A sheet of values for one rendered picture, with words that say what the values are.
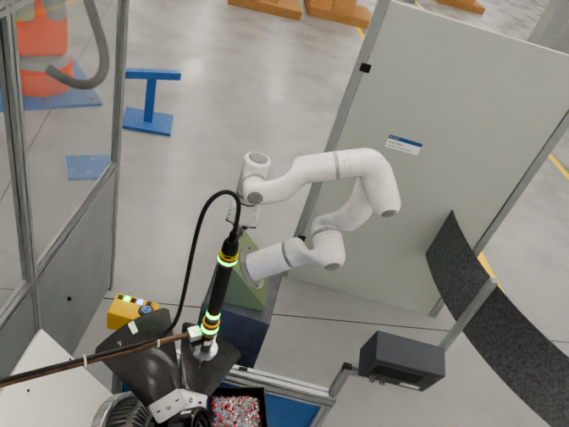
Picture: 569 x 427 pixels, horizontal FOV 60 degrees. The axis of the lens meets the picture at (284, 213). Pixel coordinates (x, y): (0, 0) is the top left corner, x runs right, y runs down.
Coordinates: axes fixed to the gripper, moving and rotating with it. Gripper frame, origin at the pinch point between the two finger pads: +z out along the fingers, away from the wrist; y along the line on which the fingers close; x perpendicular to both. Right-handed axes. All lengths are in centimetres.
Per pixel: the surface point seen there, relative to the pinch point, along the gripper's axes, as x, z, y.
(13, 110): 10, -30, 71
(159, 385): 55, 13, 9
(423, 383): 19, 29, -79
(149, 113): -276, 130, 113
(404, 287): -129, 122, -122
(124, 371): 56, 9, 19
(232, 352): 28.6, 27.1, -8.9
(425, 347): 13, 18, -75
